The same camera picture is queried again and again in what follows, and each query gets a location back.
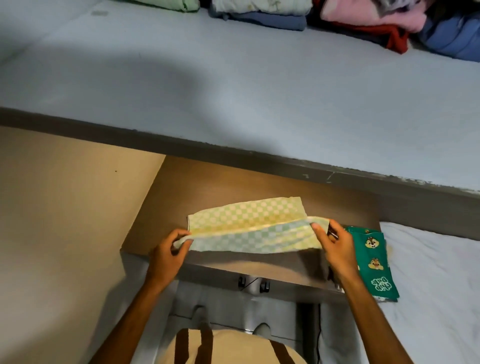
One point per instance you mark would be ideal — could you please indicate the person's left hand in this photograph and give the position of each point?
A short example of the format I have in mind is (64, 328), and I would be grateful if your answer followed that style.
(163, 260)

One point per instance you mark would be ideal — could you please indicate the dark grey cloth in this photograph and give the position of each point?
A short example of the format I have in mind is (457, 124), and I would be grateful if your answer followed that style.
(446, 7)

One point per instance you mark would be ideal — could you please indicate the person's left foot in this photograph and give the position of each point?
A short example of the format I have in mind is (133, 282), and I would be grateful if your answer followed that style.
(199, 318)

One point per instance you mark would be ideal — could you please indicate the cream folded cloth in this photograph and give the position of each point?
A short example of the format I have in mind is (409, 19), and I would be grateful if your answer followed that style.
(262, 5)

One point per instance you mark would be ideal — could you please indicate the blue folded cloth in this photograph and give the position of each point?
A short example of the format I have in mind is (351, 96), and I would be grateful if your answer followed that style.
(270, 21)

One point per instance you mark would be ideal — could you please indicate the green yellow checked cloth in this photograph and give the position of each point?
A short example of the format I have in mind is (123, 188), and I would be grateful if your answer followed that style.
(255, 228)

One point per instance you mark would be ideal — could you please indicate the light green folded cloth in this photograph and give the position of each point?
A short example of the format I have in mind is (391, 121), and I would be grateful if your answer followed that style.
(168, 3)

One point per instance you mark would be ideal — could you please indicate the person's right foot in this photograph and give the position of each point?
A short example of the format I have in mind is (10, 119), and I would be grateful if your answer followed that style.
(262, 330)

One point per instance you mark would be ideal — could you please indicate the person's foot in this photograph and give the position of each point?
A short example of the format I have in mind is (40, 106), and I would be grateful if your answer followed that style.
(262, 330)
(199, 318)

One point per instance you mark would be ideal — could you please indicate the brown wooden bedside table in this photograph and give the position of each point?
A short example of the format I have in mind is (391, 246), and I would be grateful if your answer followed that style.
(225, 187)

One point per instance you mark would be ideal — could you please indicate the person's right forearm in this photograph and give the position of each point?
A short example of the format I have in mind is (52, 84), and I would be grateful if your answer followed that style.
(373, 326)

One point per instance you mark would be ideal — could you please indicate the person's left forearm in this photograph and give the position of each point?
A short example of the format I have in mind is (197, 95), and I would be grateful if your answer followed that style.
(131, 326)

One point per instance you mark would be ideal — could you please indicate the blue bundled cloth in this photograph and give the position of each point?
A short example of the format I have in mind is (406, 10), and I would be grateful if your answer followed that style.
(453, 37)

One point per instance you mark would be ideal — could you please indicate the person's right thumb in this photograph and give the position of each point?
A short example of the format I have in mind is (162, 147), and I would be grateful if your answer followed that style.
(320, 235)

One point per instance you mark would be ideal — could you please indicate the red cloth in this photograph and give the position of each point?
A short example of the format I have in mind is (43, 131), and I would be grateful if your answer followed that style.
(393, 39)

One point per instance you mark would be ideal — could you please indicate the beige shirt with brown stripes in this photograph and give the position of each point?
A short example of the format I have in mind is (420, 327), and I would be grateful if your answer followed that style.
(232, 348)

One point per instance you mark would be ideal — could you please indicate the person's left thumb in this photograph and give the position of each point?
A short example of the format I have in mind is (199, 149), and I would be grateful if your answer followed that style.
(179, 235)

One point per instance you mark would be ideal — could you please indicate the green cartoon print cloth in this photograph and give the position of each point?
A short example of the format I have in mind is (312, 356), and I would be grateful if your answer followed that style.
(375, 262)

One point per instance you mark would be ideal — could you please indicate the pink folded cloth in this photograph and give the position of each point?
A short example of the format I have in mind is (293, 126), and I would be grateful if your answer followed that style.
(375, 17)

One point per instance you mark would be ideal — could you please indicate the white bed sheet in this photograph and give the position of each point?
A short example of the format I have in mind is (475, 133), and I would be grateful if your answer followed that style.
(435, 292)

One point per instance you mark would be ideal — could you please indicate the person's right hand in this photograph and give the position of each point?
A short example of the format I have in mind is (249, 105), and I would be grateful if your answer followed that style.
(339, 253)

